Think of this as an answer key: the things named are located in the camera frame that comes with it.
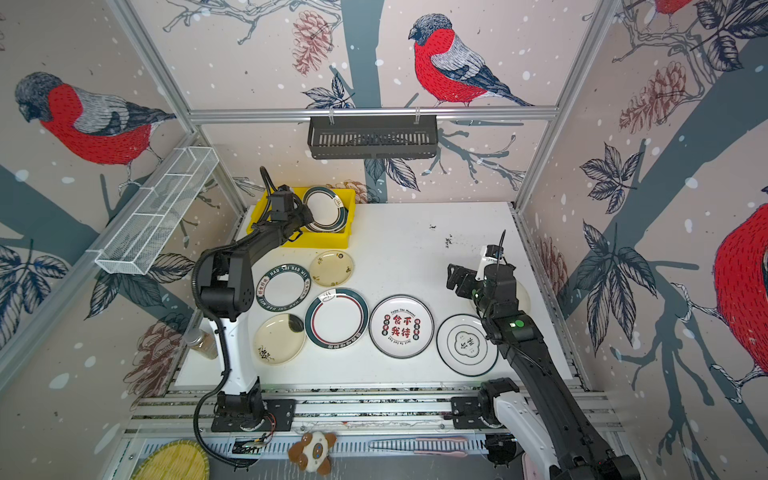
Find cream bear plate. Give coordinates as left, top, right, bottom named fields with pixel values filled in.
left=516, top=281, right=531, bottom=314

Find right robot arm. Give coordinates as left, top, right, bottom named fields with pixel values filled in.
left=446, top=245, right=641, bottom=479

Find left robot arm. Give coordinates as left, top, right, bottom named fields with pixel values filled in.
left=191, top=185, right=313, bottom=423

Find white green cloud plate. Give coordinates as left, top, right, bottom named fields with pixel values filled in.
left=436, top=314, right=498, bottom=377

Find small cream patterned plate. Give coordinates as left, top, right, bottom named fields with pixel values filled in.
left=309, top=250, right=355, bottom=288

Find dark green lettered rim plate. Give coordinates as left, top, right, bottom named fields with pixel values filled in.
left=256, top=263, right=311, bottom=312

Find black hanging basket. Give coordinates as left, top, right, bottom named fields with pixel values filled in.
left=307, top=115, right=438, bottom=160

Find red characters white plate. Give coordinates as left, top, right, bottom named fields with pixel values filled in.
left=368, top=294, right=436, bottom=359

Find large green red rimmed plate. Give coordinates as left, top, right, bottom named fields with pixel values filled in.
left=305, top=288, right=369, bottom=350

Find cream plate with dark spot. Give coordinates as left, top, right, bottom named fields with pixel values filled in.
left=252, top=313, right=306, bottom=365

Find spice jar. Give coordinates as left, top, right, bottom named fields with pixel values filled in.
left=183, top=327, right=218, bottom=360

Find pink chopsticks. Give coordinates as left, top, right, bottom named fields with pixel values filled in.
left=367, top=436, right=469, bottom=458

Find panda plush toy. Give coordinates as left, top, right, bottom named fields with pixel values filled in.
left=288, top=431, right=337, bottom=476

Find yellow bamboo mat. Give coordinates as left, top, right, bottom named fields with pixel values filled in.
left=131, top=440, right=210, bottom=480

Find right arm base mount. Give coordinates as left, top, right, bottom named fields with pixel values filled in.
left=446, top=378, right=520, bottom=430

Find white wire mesh basket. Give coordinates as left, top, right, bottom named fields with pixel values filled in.
left=95, top=146, right=219, bottom=275

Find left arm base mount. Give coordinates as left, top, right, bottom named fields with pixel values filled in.
left=211, top=391, right=296, bottom=433

